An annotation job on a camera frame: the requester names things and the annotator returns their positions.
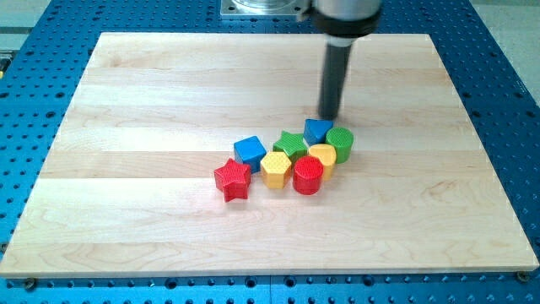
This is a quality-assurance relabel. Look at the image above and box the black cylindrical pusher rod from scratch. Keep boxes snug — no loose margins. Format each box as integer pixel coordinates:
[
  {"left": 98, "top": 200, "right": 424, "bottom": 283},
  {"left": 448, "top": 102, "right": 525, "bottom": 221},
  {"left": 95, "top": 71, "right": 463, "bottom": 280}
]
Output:
[{"left": 317, "top": 44, "right": 352, "bottom": 120}]

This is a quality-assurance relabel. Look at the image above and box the yellow heart block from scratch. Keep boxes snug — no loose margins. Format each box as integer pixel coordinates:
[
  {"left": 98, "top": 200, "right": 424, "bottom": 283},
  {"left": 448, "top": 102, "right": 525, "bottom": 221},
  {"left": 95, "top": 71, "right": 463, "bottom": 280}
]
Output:
[{"left": 308, "top": 144, "right": 337, "bottom": 181}]

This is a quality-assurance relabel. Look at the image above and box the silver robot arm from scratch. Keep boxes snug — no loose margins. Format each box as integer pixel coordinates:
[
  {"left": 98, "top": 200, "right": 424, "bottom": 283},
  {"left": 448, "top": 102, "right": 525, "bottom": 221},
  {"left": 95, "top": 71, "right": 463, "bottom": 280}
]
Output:
[{"left": 310, "top": 0, "right": 383, "bottom": 120}]

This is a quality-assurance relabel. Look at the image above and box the blue triangle block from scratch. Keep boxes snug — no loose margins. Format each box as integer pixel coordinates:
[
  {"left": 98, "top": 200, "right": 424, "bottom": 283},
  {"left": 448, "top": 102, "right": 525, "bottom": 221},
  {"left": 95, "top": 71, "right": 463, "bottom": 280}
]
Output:
[{"left": 303, "top": 118, "right": 334, "bottom": 146}]

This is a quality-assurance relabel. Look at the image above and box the green cylinder block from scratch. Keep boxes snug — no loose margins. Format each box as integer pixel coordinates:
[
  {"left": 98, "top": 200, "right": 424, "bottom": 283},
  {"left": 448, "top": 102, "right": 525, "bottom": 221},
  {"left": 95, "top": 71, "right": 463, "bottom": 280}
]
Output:
[{"left": 325, "top": 127, "right": 354, "bottom": 164}]

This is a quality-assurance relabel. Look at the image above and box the green star block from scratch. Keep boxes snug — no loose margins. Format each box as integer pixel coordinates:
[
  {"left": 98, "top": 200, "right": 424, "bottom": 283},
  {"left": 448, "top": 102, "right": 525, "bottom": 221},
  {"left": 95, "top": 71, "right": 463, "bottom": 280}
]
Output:
[{"left": 273, "top": 131, "right": 308, "bottom": 165}]

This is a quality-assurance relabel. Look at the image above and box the red cylinder block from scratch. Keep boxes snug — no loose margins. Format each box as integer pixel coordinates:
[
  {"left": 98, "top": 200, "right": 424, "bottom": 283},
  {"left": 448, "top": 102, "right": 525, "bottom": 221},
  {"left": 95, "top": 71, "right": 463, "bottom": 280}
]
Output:
[{"left": 293, "top": 155, "right": 324, "bottom": 195}]

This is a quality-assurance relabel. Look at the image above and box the yellow hexagon block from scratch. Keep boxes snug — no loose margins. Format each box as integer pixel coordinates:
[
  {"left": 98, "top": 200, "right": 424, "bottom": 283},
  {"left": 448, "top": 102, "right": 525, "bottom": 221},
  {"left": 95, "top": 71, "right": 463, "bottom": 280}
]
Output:
[{"left": 260, "top": 151, "right": 292, "bottom": 189}]

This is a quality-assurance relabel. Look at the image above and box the blue cube block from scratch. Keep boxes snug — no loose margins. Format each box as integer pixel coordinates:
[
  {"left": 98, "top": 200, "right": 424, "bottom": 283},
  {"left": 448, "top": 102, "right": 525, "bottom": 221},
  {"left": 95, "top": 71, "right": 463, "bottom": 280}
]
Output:
[{"left": 233, "top": 136, "right": 267, "bottom": 173}]

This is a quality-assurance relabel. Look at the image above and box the red star block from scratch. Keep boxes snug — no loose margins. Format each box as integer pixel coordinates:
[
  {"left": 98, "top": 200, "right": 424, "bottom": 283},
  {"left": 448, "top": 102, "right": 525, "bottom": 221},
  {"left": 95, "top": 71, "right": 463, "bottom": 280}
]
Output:
[{"left": 213, "top": 158, "right": 251, "bottom": 202}]

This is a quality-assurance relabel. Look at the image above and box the light wooden board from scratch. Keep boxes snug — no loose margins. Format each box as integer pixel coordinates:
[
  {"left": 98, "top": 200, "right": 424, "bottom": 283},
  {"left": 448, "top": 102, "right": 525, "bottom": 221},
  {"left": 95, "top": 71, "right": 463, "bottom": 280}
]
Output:
[{"left": 1, "top": 33, "right": 538, "bottom": 279}]

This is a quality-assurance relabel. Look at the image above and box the blue perforated metal table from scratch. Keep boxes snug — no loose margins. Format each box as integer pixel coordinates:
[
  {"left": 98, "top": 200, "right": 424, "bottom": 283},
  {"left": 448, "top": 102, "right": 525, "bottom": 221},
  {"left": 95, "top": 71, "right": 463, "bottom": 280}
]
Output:
[{"left": 1, "top": 0, "right": 539, "bottom": 303}]

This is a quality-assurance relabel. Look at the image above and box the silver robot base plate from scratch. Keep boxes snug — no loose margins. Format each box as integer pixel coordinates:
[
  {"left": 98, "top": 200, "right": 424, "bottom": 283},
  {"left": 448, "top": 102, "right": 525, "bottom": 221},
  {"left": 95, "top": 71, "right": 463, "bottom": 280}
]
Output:
[{"left": 220, "top": 0, "right": 311, "bottom": 17}]

